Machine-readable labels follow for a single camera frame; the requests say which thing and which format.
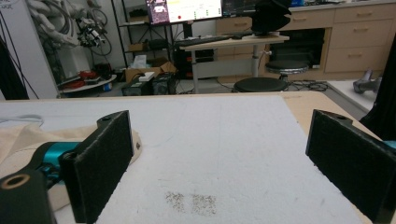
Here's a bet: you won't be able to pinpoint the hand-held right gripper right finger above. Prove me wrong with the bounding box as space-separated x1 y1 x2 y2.
305 109 396 224

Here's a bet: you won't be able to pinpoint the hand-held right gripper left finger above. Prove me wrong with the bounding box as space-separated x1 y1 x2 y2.
59 110 134 224

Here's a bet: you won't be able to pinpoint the white side table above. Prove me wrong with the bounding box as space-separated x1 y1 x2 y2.
326 78 378 114

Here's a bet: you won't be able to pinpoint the round white low table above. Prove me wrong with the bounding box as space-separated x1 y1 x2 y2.
58 74 118 94

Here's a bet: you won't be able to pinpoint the grey hand-held device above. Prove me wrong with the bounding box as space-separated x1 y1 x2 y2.
352 69 383 95

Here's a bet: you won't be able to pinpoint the black equipment box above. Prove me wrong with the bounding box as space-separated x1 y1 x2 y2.
120 77 154 96

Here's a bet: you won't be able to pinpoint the beige cloth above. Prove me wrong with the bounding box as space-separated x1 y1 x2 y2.
0 122 143 213

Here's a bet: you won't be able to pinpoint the black computer case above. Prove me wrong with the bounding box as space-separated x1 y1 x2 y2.
151 73 178 96

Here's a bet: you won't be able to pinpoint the brown cardboard box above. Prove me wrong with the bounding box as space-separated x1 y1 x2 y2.
124 60 177 84

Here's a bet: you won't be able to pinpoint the black round stool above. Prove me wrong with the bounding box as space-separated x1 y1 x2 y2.
265 60 309 82
233 77 290 93

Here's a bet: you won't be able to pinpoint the white table mat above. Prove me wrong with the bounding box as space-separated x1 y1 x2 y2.
0 94 366 224

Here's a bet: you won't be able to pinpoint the white panel board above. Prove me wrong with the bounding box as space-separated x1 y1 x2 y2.
0 0 59 101

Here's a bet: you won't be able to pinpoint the light wooden drawer cabinet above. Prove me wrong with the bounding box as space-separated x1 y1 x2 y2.
215 0 396 82

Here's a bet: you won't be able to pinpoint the black metal shelf rack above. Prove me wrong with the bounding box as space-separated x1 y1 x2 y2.
110 0 176 69

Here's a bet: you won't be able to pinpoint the black keyboard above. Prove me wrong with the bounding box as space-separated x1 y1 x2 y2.
175 35 232 49

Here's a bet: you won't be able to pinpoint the light wooden standing desk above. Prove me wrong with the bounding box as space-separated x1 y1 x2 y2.
179 34 290 94

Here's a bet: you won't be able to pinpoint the black bulky object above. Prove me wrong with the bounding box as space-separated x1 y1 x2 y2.
250 0 292 35

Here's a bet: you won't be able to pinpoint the large computer monitor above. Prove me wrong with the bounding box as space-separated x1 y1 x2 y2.
145 0 224 26

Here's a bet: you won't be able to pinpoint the dark computer monitor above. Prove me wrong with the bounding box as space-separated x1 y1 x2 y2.
221 0 260 19

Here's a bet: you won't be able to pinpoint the white cable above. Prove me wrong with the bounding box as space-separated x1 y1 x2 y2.
0 114 45 126

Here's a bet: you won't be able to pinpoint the black floor cables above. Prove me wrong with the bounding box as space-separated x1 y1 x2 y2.
289 79 329 92

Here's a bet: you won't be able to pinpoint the red cable coil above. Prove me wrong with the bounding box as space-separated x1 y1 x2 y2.
78 70 99 80

